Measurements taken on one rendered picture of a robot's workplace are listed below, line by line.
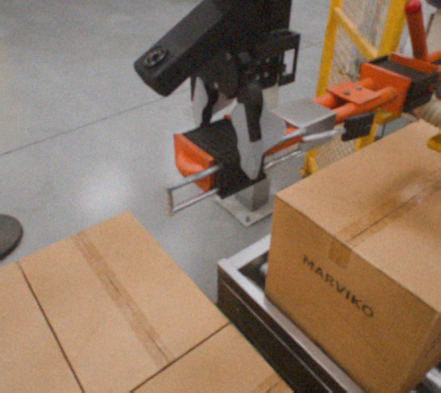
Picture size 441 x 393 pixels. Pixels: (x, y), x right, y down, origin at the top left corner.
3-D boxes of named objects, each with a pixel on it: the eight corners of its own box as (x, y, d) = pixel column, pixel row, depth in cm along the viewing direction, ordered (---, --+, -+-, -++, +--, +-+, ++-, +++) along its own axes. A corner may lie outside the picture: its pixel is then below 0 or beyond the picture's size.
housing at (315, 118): (298, 122, 62) (302, 95, 59) (334, 142, 57) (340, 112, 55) (263, 137, 58) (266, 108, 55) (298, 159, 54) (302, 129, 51)
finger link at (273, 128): (300, 167, 46) (286, 86, 44) (260, 186, 44) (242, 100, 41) (282, 164, 49) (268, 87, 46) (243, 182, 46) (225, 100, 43)
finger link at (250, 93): (272, 139, 42) (255, 50, 39) (260, 144, 41) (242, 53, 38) (244, 136, 46) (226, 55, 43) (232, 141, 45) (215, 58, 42)
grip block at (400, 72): (380, 83, 73) (389, 49, 70) (432, 102, 67) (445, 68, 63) (349, 96, 69) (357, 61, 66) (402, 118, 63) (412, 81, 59)
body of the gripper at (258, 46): (295, 89, 45) (312, -34, 38) (233, 110, 41) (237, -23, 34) (251, 66, 50) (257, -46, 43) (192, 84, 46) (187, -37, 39)
